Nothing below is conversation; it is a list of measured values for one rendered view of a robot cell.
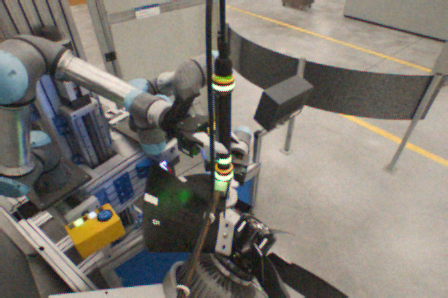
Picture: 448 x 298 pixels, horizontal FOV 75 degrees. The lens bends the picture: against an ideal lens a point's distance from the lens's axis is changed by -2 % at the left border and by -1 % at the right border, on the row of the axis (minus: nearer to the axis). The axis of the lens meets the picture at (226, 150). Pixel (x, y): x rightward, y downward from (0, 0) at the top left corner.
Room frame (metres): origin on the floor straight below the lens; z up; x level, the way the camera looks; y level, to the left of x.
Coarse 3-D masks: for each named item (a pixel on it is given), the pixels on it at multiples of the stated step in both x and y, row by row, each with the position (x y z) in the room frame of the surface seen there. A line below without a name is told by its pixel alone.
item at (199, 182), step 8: (184, 176) 0.73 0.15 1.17; (192, 176) 0.74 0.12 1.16; (200, 176) 0.74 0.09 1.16; (208, 176) 0.74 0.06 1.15; (192, 184) 0.68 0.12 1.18; (200, 184) 0.68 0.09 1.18; (208, 184) 0.69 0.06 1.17; (200, 192) 0.64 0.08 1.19; (208, 192) 0.64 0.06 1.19; (208, 200) 0.60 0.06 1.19; (216, 208) 0.57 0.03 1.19
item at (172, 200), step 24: (144, 192) 0.41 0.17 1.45; (168, 192) 0.45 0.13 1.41; (192, 192) 0.49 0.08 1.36; (144, 216) 0.36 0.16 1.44; (168, 216) 0.39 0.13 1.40; (192, 216) 0.42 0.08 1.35; (216, 216) 0.46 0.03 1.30; (144, 240) 0.31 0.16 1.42; (168, 240) 0.34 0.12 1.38; (192, 240) 0.37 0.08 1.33; (216, 240) 0.41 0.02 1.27
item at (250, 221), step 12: (240, 216) 0.50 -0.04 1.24; (252, 216) 0.53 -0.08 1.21; (252, 228) 0.45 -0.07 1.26; (264, 228) 0.49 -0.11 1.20; (240, 240) 0.43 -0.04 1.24; (252, 240) 0.42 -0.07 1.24; (276, 240) 0.44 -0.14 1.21; (216, 252) 0.42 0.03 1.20; (240, 252) 0.41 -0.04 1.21; (264, 252) 0.41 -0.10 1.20; (228, 264) 0.38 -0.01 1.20; (240, 264) 0.39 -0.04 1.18; (240, 276) 0.36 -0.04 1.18; (252, 276) 0.37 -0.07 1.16
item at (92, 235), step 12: (108, 204) 0.68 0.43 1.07; (84, 216) 0.62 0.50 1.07; (96, 216) 0.63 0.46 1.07; (72, 228) 0.57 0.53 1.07; (84, 228) 0.58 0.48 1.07; (96, 228) 0.58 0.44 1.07; (108, 228) 0.58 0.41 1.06; (120, 228) 0.61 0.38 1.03; (72, 240) 0.53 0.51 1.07; (84, 240) 0.53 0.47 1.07; (96, 240) 0.55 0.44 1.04; (108, 240) 0.57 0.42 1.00; (84, 252) 0.52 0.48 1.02
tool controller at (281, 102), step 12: (276, 84) 1.25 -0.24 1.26; (288, 84) 1.26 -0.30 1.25; (300, 84) 1.28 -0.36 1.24; (264, 96) 1.18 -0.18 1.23; (276, 96) 1.17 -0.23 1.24; (288, 96) 1.18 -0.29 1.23; (300, 96) 1.22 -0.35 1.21; (264, 108) 1.18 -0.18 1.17; (276, 108) 1.12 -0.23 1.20; (288, 108) 1.18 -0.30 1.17; (300, 108) 1.28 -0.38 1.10; (264, 120) 1.17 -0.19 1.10; (276, 120) 1.15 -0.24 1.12
